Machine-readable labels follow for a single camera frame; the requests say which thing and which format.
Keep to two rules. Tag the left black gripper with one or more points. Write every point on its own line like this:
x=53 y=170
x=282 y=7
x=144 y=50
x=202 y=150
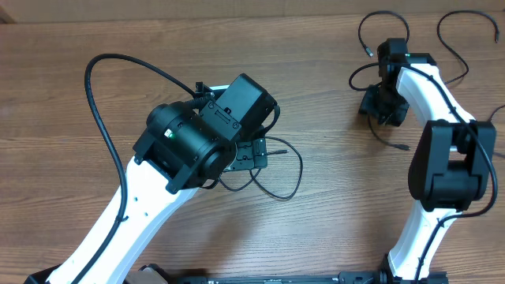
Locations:
x=252 y=154

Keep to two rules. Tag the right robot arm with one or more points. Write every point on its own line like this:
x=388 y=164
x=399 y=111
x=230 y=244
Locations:
x=450 y=169

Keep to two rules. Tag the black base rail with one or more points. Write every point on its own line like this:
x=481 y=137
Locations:
x=153 y=273

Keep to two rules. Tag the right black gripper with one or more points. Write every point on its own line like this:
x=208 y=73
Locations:
x=380 y=109

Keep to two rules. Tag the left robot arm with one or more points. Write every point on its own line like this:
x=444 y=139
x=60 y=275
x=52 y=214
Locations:
x=184 y=145

